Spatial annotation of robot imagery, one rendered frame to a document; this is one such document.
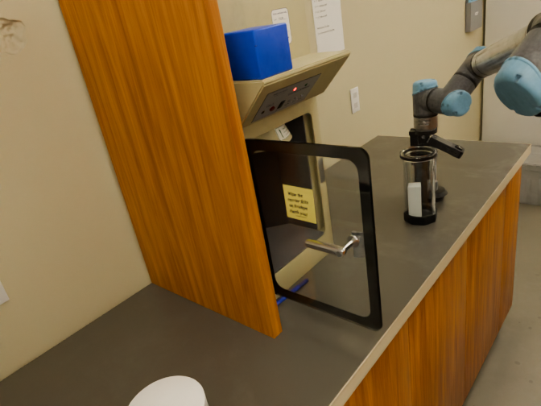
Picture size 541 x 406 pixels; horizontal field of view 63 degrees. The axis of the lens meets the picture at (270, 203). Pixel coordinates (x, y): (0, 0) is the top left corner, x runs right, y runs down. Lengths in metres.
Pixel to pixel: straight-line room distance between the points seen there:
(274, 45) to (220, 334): 0.67
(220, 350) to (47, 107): 0.71
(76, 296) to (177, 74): 0.70
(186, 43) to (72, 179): 0.54
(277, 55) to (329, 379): 0.65
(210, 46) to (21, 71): 0.53
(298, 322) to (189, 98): 0.57
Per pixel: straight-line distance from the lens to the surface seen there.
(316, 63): 0.99
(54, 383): 1.19
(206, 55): 0.83
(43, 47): 1.22
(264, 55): 0.87
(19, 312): 1.27
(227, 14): 0.96
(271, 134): 1.09
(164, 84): 0.94
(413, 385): 1.41
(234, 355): 1.05
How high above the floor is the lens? 1.63
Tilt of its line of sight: 24 degrees down
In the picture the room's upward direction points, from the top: 10 degrees counter-clockwise
